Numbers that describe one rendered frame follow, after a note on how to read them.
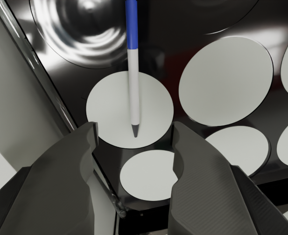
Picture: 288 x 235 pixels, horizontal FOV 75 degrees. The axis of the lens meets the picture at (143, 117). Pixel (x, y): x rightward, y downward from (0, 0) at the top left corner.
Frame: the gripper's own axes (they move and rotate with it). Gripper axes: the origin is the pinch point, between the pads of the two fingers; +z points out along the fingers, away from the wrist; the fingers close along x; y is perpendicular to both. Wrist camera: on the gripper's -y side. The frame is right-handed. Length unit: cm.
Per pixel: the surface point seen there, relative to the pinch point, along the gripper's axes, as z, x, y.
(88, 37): 8.8, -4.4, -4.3
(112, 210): 11.6, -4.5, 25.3
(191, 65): 8.8, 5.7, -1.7
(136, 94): 7.8, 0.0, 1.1
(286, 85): 8.9, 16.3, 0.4
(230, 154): 8.8, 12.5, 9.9
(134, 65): 7.7, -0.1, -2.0
